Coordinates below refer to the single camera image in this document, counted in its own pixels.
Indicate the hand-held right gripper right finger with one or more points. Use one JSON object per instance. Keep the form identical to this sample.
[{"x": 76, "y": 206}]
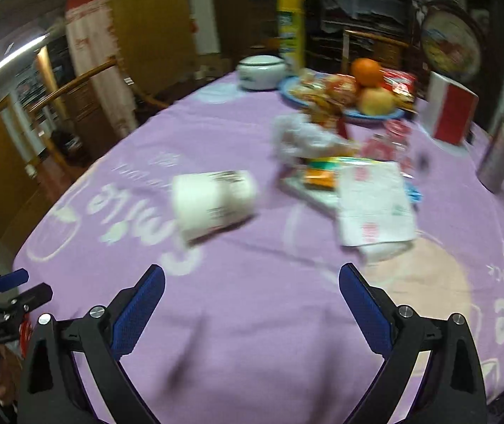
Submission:
[{"x": 364, "y": 309}]

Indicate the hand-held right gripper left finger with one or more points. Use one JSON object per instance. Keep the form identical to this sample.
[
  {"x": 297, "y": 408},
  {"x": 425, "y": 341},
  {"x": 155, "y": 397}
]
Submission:
[{"x": 139, "y": 309}]

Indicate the orange green snack packet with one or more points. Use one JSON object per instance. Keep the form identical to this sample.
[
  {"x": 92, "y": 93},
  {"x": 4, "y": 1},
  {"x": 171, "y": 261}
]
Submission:
[{"x": 322, "y": 174}]

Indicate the person's left hand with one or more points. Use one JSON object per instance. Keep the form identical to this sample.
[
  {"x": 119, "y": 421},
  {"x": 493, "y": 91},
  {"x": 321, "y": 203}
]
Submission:
[{"x": 7, "y": 375}]

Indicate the purple printed blanket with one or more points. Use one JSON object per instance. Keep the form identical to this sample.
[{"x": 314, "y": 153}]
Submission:
[{"x": 256, "y": 296}]

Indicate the small blue wrapper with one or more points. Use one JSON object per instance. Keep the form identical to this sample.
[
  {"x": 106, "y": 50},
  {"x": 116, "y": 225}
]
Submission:
[{"x": 413, "y": 194}]

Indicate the white paper cup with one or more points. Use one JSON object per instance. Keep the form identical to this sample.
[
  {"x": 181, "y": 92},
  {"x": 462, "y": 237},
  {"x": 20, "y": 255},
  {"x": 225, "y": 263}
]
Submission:
[{"x": 207, "y": 203}]

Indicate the pale flat wrapper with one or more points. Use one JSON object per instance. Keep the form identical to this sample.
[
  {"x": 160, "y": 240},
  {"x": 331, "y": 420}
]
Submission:
[{"x": 302, "y": 191}]

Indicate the clear jar with red label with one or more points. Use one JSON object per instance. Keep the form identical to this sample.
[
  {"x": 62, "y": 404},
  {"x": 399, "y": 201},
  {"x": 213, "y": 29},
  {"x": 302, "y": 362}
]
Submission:
[{"x": 382, "y": 148}]

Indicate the white crumpled plastic bag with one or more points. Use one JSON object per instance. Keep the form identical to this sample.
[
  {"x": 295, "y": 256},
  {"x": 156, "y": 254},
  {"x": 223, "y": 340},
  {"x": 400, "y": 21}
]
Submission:
[{"x": 298, "y": 134}]

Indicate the yellow apple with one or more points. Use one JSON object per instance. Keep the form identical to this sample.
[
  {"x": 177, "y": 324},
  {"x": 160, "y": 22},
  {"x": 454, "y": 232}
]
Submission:
[{"x": 377, "y": 100}]

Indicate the wooden armchair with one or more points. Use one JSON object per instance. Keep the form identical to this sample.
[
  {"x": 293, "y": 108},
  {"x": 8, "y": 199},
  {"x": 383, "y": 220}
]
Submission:
[{"x": 84, "y": 78}]

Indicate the red white box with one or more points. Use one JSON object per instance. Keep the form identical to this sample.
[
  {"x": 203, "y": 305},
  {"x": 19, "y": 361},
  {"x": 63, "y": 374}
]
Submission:
[{"x": 452, "y": 112}]

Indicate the ceiling tube light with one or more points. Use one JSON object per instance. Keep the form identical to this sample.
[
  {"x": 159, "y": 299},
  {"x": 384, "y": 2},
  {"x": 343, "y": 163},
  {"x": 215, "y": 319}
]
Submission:
[{"x": 13, "y": 56}]

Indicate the red snack packet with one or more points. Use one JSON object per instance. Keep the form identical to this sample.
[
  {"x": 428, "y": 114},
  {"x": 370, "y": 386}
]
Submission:
[{"x": 399, "y": 81}]

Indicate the blue plate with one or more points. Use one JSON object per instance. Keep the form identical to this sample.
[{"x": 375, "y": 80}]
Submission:
[{"x": 287, "y": 89}]

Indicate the orange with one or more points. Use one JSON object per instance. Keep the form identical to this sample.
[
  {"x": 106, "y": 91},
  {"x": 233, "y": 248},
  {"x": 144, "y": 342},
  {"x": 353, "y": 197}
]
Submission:
[{"x": 366, "y": 70}]

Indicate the white red curtain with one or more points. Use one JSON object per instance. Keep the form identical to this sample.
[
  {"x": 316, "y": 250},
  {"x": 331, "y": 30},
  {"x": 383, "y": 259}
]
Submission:
[{"x": 93, "y": 53}]

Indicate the white lidded ceramic bowl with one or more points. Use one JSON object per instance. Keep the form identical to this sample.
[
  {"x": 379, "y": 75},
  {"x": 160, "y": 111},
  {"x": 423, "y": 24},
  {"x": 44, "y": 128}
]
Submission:
[{"x": 260, "y": 73}]

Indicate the wooden chair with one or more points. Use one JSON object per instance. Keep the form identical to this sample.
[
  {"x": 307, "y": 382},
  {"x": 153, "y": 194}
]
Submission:
[{"x": 375, "y": 36}]

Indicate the round framed picture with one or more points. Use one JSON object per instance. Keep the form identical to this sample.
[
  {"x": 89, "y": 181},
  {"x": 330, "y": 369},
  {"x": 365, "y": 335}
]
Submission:
[{"x": 448, "y": 39}]

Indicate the yellow canister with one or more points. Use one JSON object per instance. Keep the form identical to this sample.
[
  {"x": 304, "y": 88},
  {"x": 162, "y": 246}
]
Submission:
[{"x": 290, "y": 31}]

